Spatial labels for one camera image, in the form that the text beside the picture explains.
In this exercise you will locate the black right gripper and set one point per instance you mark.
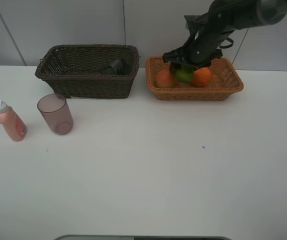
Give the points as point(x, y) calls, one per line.
point(201, 47)

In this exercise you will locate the green mango fruit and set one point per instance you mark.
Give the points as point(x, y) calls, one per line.
point(182, 75)

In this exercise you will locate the orange mandarin fruit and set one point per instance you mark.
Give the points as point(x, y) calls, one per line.
point(201, 77)

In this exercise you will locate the red orange peach fruit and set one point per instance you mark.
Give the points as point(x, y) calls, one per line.
point(164, 79)

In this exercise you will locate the dark green square bottle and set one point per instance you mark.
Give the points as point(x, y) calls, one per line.
point(118, 67)

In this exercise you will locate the pink bottle white cap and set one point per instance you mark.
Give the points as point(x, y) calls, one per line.
point(11, 122)

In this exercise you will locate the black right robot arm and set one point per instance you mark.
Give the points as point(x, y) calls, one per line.
point(245, 14)

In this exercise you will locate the light orange wicker basket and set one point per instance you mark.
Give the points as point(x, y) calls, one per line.
point(224, 82)

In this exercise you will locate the dark brown wicker basket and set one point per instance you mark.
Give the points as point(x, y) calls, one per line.
point(72, 70)

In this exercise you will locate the translucent purple plastic cup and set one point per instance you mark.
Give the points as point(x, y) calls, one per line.
point(56, 113)

